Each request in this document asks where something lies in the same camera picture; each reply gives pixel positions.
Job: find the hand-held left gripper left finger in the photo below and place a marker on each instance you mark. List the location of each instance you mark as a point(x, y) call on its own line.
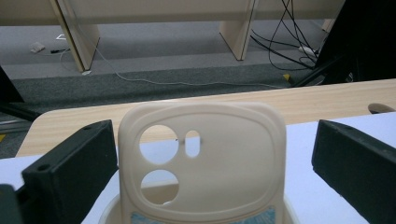
point(71, 174)

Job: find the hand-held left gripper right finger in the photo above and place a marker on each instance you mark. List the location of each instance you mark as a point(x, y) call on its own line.
point(358, 168)

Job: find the white paper table sheet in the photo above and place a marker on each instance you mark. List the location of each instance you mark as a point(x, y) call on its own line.
point(305, 186)

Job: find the black tripod stand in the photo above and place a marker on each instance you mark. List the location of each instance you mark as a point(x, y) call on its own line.
point(18, 112)
point(317, 73)

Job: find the small black floor plug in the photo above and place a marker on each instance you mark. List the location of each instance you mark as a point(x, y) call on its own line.
point(57, 50)

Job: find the white power strip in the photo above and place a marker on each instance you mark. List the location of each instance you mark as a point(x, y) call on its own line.
point(308, 49)

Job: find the small white floor object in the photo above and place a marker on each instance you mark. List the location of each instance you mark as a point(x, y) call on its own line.
point(37, 47)

